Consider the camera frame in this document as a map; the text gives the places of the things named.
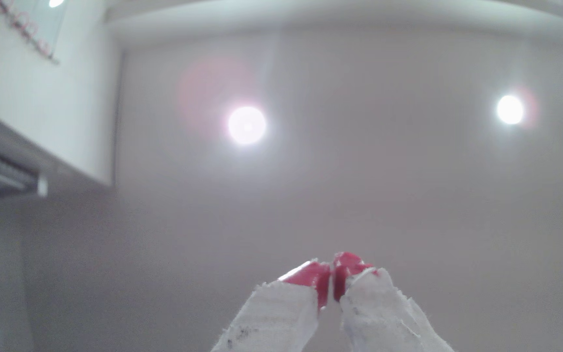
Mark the grey metal rail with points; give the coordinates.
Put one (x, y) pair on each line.
(3, 171)

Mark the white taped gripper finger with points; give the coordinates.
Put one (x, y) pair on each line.
(274, 318)
(384, 318)

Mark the round ceiling light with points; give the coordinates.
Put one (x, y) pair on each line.
(510, 109)
(246, 125)

